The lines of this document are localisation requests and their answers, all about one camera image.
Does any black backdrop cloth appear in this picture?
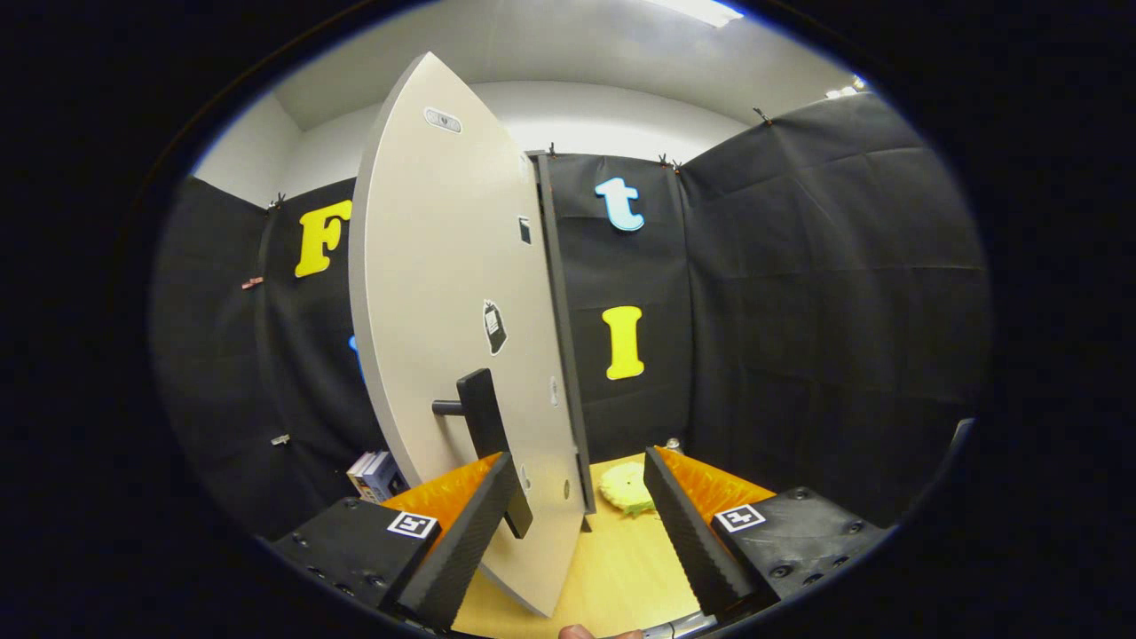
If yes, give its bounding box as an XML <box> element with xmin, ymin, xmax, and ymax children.
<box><xmin>151</xmin><ymin>89</ymin><xmax>993</xmax><ymax>542</ymax></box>

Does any long ceiling light panel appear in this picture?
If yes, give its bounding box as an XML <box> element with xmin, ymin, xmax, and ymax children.
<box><xmin>643</xmin><ymin>0</ymin><xmax>745</xmax><ymax>28</ymax></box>

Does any yellow plush toy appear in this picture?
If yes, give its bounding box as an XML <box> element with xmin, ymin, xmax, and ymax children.
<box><xmin>599</xmin><ymin>461</ymin><xmax>659</xmax><ymax>517</ymax></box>

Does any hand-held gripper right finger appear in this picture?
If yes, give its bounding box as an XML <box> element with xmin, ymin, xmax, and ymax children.
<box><xmin>643</xmin><ymin>446</ymin><xmax>893</xmax><ymax>622</ymax></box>

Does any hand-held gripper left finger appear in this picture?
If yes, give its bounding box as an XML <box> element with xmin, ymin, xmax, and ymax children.
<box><xmin>269</xmin><ymin>451</ymin><xmax>518</xmax><ymax>633</ymax></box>

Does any black door handle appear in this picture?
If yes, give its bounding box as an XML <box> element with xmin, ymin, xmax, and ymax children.
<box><xmin>432</xmin><ymin>368</ymin><xmax>534</xmax><ymax>540</ymax></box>

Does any white book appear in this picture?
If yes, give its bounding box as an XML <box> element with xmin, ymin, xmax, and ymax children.
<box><xmin>346</xmin><ymin>450</ymin><xmax>378</xmax><ymax>496</ymax></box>

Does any grey shoe cabinet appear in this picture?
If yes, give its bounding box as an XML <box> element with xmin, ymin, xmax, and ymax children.
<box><xmin>530</xmin><ymin>151</ymin><xmax>597</xmax><ymax>533</ymax></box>

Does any blue-grey book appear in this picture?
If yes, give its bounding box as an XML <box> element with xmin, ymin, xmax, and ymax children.
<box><xmin>362</xmin><ymin>452</ymin><xmax>407</xmax><ymax>503</ymax></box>

